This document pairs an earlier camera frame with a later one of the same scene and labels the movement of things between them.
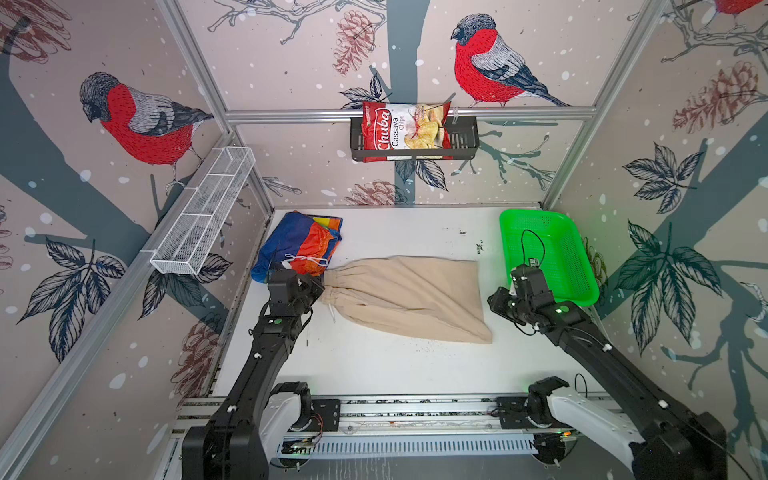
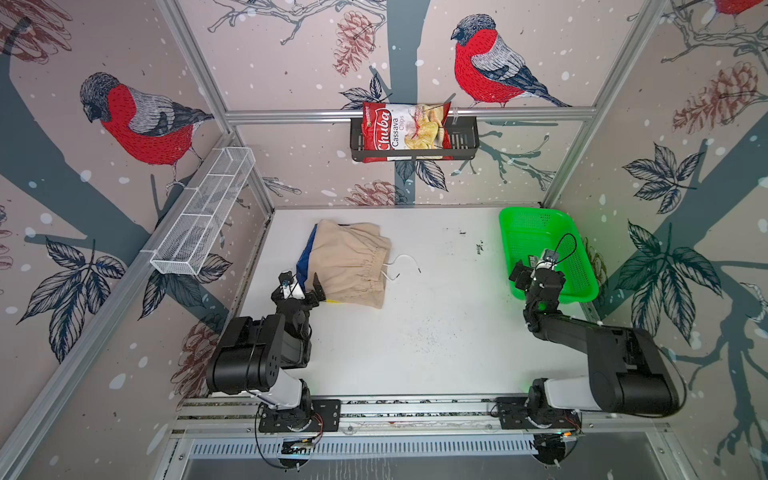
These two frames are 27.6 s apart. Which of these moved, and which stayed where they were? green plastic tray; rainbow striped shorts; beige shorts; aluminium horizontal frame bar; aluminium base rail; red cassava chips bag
Moved: beige shorts; rainbow striped shorts
Stayed: aluminium base rail; red cassava chips bag; green plastic tray; aluminium horizontal frame bar
